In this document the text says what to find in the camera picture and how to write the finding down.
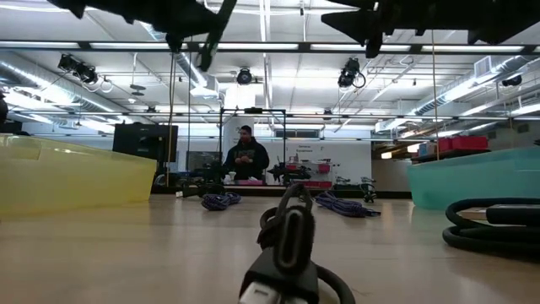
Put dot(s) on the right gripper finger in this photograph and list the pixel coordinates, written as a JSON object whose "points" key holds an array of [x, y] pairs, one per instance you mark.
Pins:
{"points": [[354, 25]]}

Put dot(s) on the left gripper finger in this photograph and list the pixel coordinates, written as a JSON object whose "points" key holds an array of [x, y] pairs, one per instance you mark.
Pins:
{"points": [[198, 17]]}

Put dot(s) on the black ceiling spotlight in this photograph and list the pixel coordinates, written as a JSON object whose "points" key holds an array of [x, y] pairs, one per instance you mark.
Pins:
{"points": [[348, 74], [244, 77], [511, 80], [80, 71]]}

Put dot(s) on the black overhead light bar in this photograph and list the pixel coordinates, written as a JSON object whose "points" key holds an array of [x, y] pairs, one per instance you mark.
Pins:
{"points": [[304, 47]]}

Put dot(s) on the black monitor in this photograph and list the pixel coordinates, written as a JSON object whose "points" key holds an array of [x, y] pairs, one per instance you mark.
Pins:
{"points": [[143, 141]]}

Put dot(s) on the red storage bins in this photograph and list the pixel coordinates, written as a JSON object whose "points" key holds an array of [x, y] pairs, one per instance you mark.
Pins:
{"points": [[464, 143]]}

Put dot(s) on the person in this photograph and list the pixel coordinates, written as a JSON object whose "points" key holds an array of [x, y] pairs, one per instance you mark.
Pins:
{"points": [[246, 160]]}

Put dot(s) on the red and black workbench equipment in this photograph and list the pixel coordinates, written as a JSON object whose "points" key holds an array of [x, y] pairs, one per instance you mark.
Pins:
{"points": [[295, 173]]}

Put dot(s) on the black floor stand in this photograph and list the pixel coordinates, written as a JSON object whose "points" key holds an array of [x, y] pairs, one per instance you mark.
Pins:
{"points": [[369, 196]]}

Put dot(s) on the teal plastic bin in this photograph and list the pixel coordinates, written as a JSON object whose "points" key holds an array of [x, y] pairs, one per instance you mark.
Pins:
{"points": [[472, 181]]}

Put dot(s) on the yellow plastic bin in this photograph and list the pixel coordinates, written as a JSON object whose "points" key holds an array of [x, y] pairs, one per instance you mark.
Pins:
{"points": [[63, 177]]}

